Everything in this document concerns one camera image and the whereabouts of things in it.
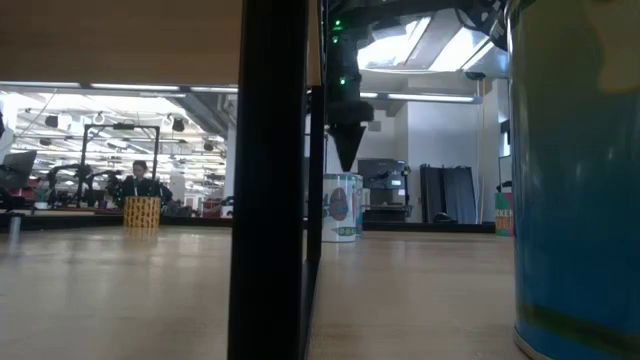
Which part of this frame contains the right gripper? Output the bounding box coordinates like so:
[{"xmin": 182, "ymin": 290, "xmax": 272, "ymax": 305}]
[{"xmin": 326, "ymin": 47, "xmax": 375, "ymax": 173}]

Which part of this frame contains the teal can with white lid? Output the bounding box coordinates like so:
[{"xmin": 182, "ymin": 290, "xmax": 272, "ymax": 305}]
[{"xmin": 355, "ymin": 173, "xmax": 365, "ymax": 237}]

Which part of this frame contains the pink green soup can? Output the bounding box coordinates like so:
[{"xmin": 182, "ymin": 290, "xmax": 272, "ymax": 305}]
[{"xmin": 494, "ymin": 192, "xmax": 515, "ymax": 237}]

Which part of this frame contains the blue green can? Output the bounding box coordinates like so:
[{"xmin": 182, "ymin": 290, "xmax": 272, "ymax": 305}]
[{"xmin": 505, "ymin": 0, "xmax": 640, "ymax": 360}]

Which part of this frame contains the wooden shelf board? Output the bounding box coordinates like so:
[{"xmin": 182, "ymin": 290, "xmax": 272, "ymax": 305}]
[{"xmin": 0, "ymin": 0, "xmax": 323, "ymax": 87}]

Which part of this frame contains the white can, red green print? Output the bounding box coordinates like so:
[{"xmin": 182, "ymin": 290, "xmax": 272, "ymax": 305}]
[{"xmin": 322, "ymin": 172, "xmax": 358, "ymax": 244}]

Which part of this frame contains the ceiling strip light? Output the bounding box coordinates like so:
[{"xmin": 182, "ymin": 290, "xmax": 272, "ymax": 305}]
[{"xmin": 359, "ymin": 91, "xmax": 477, "ymax": 105}]

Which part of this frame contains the dark curtain panel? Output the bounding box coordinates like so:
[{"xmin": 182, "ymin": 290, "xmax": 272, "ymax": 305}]
[{"xmin": 419, "ymin": 163, "xmax": 477, "ymax": 225}]

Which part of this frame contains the person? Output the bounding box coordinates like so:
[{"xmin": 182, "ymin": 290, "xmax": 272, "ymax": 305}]
[{"xmin": 118, "ymin": 159, "xmax": 174, "ymax": 211}]

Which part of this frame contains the dark computer monitor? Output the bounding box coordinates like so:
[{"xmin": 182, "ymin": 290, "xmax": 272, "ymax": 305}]
[{"xmin": 0, "ymin": 149, "xmax": 39, "ymax": 194}]

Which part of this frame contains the black shelf side frame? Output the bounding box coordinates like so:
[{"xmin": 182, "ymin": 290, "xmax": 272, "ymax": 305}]
[{"xmin": 227, "ymin": 0, "xmax": 329, "ymax": 360}]

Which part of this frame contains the silver ceiling duct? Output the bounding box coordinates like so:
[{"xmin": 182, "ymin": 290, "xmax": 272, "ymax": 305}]
[{"xmin": 357, "ymin": 14, "xmax": 511, "ymax": 80}]

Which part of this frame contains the black gantry frame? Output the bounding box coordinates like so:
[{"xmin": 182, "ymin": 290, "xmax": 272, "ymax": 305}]
[{"xmin": 77, "ymin": 123, "xmax": 161, "ymax": 209}]

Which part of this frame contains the black aluminium table frame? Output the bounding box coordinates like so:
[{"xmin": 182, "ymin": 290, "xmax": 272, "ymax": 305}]
[{"xmin": 0, "ymin": 212, "xmax": 501, "ymax": 235}]

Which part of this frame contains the grey metal post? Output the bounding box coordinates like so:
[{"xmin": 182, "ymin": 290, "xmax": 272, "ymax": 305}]
[{"xmin": 6, "ymin": 213, "xmax": 23, "ymax": 247}]

